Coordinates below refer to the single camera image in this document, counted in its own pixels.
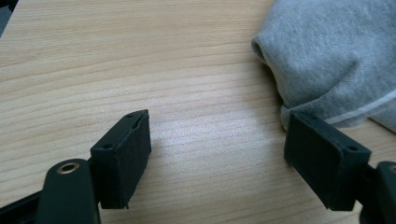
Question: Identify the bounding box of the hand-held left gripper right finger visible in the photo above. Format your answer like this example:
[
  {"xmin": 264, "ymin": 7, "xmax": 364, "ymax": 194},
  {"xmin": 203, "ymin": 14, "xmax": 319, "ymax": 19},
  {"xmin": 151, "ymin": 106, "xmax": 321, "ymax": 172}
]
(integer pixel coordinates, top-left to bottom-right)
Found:
[{"xmin": 283, "ymin": 111, "xmax": 373, "ymax": 212}]

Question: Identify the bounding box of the grey garment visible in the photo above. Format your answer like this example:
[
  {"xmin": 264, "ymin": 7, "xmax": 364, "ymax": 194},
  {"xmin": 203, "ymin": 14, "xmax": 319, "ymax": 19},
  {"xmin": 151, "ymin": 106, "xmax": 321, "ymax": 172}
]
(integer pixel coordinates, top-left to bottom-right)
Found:
[{"xmin": 251, "ymin": 0, "xmax": 396, "ymax": 133}]

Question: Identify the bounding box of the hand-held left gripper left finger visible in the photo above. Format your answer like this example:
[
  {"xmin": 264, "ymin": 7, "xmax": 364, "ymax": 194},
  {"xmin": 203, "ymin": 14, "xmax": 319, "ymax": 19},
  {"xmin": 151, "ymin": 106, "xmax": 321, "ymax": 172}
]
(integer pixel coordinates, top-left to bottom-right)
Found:
[{"xmin": 90, "ymin": 108, "xmax": 152, "ymax": 210}]

